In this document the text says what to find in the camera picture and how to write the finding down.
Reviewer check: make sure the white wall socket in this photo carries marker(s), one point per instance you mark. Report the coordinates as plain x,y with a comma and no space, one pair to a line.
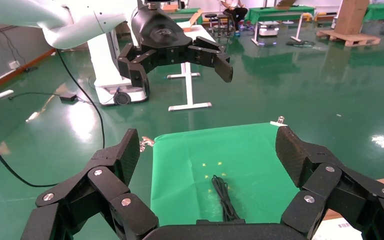
14,65

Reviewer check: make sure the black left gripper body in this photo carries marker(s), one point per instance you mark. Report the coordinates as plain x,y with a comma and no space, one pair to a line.
159,33

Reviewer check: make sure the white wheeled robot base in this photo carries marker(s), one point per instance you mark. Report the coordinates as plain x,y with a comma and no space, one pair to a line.
106,73

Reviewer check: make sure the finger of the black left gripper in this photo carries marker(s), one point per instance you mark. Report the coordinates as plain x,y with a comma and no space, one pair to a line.
135,71
223,69

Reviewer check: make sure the black round stool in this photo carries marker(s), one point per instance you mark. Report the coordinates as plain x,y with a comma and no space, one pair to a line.
211,15
223,16

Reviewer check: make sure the white printed instruction sheet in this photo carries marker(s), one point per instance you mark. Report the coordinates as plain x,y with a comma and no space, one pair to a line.
334,230

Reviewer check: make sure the tall brown cardboard box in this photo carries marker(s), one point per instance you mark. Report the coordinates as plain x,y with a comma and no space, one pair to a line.
351,16

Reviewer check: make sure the seated person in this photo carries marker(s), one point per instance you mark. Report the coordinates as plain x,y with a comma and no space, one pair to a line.
235,13

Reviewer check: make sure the white low mobile robot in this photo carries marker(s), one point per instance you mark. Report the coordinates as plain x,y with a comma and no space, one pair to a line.
268,30

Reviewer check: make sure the wooden pallet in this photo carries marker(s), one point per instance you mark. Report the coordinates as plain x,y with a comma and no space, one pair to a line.
347,38

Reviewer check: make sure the brown cardboard sheet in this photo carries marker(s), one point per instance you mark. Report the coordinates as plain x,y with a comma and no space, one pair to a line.
284,4

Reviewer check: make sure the metal cloth clamp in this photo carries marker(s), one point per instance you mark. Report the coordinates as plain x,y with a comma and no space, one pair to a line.
145,144
279,122

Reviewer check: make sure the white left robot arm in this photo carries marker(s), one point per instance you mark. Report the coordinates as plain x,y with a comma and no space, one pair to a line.
79,23

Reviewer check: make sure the long green covered table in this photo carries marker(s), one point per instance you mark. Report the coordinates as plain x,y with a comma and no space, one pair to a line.
278,11

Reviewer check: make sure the small open cardboard box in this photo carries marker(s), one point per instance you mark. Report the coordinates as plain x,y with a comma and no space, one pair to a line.
195,20

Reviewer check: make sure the black flat floor object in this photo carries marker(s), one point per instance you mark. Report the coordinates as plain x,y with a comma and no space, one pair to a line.
299,43

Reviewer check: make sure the black power adapter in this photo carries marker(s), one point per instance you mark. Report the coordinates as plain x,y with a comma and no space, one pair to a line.
67,97

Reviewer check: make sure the white power strip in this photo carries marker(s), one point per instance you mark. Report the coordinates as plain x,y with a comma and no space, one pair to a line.
4,93

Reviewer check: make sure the white metal leg table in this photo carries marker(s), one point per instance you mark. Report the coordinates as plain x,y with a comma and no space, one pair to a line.
188,89

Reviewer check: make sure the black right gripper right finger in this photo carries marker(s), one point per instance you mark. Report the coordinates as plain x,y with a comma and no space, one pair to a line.
324,185

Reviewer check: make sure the green table cloth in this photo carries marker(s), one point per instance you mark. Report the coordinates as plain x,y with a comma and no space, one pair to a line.
185,172

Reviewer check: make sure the small green covered table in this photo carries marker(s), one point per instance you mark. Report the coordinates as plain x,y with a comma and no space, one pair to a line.
185,12

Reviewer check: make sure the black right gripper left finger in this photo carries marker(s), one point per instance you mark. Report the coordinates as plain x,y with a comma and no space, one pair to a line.
112,185

